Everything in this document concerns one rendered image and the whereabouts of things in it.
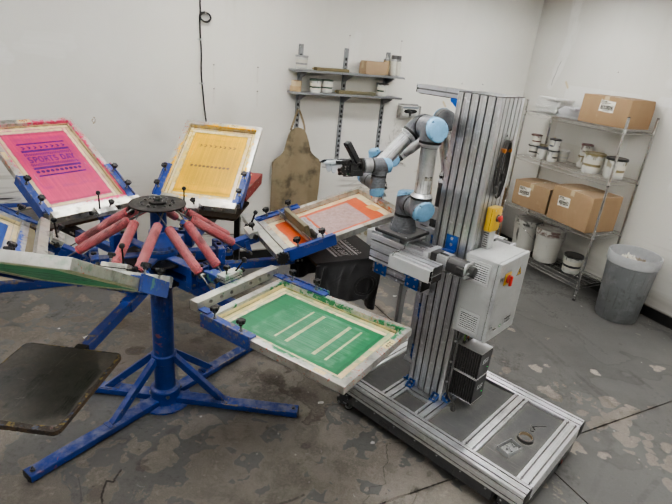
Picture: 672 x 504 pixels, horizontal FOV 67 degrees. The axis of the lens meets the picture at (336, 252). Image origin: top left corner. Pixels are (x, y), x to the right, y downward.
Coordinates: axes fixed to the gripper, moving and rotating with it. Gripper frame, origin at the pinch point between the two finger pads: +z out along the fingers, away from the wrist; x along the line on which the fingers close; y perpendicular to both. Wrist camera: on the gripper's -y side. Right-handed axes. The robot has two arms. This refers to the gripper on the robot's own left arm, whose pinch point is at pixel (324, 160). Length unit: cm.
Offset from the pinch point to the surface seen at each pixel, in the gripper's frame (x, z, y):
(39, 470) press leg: 33, 137, 159
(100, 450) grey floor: 46, 109, 163
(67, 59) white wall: 250, 122, -56
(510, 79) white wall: 278, -341, -71
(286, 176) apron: 269, -65, 40
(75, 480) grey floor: 28, 121, 165
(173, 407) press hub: 69, 68, 158
